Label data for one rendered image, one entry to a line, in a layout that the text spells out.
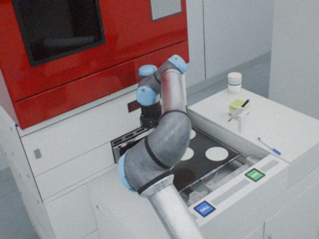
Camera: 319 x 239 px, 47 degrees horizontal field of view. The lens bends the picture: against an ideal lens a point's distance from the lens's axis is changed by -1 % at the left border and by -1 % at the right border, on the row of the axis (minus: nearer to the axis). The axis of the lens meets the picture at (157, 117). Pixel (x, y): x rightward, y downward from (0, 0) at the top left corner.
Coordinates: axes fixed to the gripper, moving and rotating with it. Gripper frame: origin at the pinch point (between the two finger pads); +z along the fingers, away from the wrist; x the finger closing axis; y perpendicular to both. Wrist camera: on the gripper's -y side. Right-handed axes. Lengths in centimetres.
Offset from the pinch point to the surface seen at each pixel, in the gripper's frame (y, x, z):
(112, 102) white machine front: 19.6, -0.7, -18.6
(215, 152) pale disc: -23.5, -3.2, 7.3
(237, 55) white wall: -25, -280, 75
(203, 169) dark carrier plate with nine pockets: -19.8, 8.9, 7.4
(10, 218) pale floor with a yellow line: 128, -28, 97
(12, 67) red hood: 40, 30, -49
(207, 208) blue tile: -24.4, 37.8, 0.8
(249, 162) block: -38.6, 2.5, 7.3
